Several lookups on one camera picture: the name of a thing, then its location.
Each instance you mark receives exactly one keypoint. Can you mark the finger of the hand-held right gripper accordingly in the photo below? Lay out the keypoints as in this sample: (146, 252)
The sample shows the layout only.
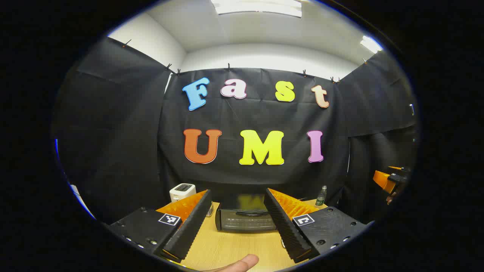
(383, 180)

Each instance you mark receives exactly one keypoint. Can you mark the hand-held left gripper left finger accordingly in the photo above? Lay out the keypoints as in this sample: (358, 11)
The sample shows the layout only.
(193, 226)

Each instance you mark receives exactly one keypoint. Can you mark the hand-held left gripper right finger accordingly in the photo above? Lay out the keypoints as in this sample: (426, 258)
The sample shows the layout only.
(285, 226)

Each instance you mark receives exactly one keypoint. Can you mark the black electric oven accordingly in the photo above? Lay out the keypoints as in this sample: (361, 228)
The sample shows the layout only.
(245, 223)

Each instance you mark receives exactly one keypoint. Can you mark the small grey container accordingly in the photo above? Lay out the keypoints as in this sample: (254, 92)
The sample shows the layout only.
(209, 210)

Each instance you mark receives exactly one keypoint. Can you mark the white toaster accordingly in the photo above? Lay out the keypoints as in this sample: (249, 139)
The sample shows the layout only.
(181, 193)

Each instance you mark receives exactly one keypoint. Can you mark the clear plastic water bottle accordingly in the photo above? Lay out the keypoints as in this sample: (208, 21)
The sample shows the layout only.
(321, 197)

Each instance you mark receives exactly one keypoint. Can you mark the small ceiling light panel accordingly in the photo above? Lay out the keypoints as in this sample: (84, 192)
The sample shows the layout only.
(370, 44)

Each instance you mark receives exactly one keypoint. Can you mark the long ceiling light panel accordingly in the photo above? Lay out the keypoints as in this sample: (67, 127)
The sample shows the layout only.
(257, 7)

